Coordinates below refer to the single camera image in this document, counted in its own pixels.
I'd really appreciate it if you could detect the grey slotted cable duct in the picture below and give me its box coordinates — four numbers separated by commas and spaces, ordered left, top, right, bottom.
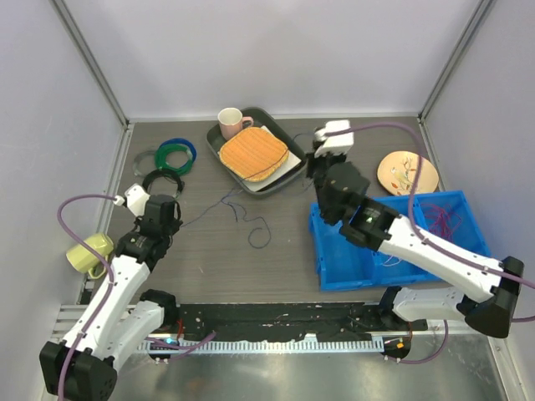
141, 338, 385, 355

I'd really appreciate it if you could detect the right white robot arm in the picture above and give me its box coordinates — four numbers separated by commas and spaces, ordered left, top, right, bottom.
306, 153, 524, 338

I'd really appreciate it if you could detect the red thin cable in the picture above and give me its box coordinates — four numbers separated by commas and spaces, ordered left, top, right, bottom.
420, 202, 464, 241

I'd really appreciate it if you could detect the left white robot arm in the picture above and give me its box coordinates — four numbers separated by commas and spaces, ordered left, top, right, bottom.
39, 185, 182, 400

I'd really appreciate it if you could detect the blue thin cable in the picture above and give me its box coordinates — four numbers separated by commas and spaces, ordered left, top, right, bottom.
179, 132, 318, 251

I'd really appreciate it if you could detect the blue coiled cable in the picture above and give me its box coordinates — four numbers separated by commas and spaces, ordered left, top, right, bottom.
158, 135, 197, 168

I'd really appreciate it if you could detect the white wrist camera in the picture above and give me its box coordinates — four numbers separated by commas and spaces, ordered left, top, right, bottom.
113, 184, 150, 217
313, 119, 354, 158

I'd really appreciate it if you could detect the grey coiled cable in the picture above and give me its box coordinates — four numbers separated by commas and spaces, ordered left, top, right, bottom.
133, 150, 159, 176

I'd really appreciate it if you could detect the black coiled cable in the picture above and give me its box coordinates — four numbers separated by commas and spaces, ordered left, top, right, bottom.
141, 169, 185, 200

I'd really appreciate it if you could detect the orange woven mat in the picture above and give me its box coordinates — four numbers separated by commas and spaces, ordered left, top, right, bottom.
219, 127, 289, 182

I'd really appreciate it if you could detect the beige painted plate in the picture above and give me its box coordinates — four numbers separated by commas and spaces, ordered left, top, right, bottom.
377, 151, 439, 195

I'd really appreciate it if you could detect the pink ceramic mug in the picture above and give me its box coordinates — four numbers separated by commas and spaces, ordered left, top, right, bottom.
217, 108, 254, 140

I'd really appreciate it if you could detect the blue plastic bin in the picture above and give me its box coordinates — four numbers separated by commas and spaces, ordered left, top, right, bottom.
308, 190, 492, 292

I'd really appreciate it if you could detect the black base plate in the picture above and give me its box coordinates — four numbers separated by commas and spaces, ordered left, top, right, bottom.
155, 302, 428, 343

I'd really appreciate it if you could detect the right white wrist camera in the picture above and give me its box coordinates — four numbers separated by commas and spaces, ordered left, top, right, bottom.
313, 119, 354, 158

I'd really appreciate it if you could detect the yellow-green paper cup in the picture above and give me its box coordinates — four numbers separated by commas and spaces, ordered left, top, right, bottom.
66, 233, 114, 280

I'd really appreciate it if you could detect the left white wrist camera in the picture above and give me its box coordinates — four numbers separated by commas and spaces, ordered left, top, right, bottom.
113, 184, 150, 217

